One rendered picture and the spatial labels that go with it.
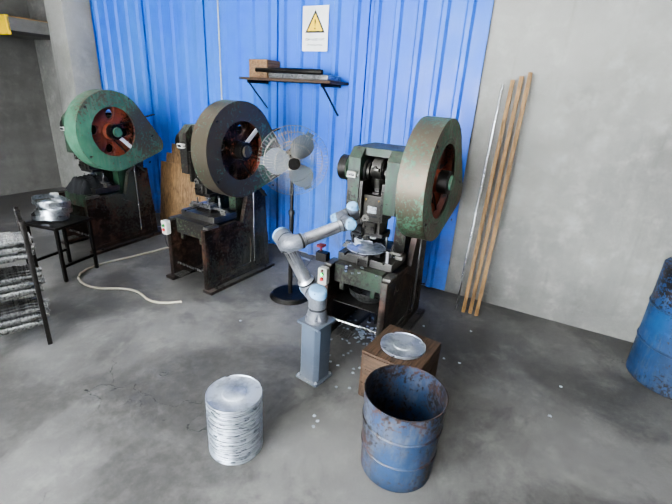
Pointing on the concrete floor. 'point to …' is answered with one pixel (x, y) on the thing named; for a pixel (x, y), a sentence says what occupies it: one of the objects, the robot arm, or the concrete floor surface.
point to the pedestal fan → (278, 158)
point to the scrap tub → (401, 426)
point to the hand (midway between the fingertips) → (355, 243)
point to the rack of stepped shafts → (21, 284)
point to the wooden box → (372, 358)
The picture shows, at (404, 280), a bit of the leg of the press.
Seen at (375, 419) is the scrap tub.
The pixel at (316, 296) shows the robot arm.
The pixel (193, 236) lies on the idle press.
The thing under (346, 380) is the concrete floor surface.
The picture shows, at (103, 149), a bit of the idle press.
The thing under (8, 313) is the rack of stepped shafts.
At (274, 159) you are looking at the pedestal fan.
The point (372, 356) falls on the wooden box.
